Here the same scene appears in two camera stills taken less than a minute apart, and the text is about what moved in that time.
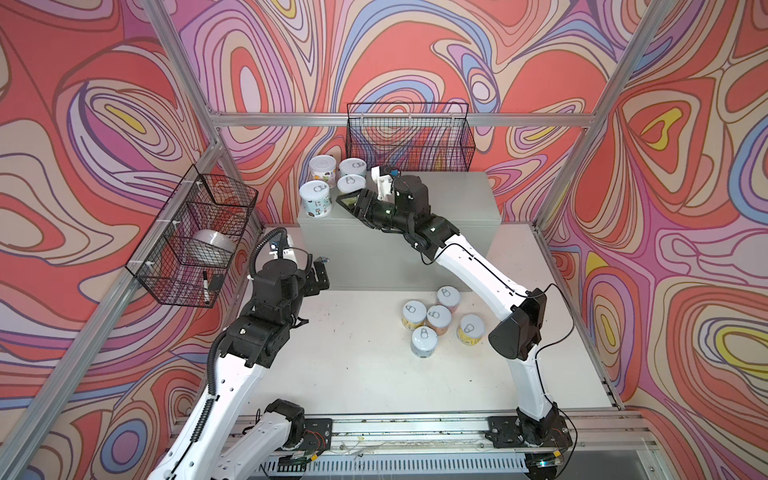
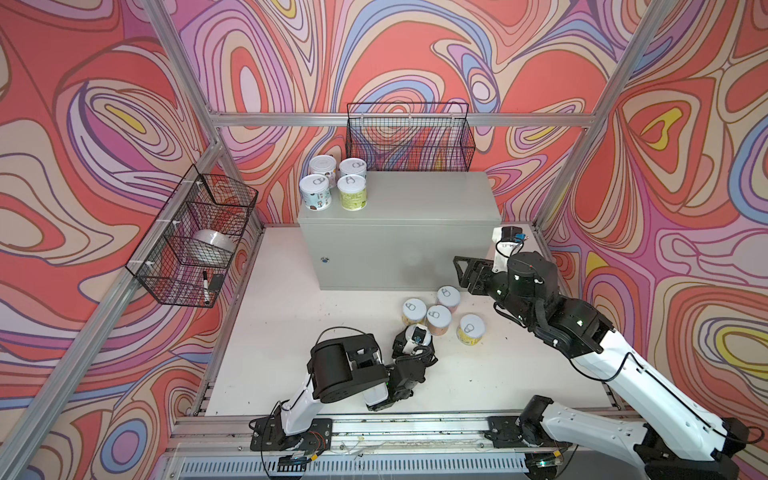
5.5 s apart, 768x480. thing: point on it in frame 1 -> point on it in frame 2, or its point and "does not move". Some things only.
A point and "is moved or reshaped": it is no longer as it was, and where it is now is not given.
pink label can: x=323 y=168 does not move
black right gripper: x=365 y=198 -> x=483 y=270
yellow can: x=470 y=330 does not move
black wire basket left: x=188 y=253 does not move
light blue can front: x=352 y=166 does not move
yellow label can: x=349 y=183 does not move
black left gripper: x=312 y=285 -> x=430 y=360
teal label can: x=316 y=198 is moved or reshaped
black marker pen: x=206 y=287 does not move
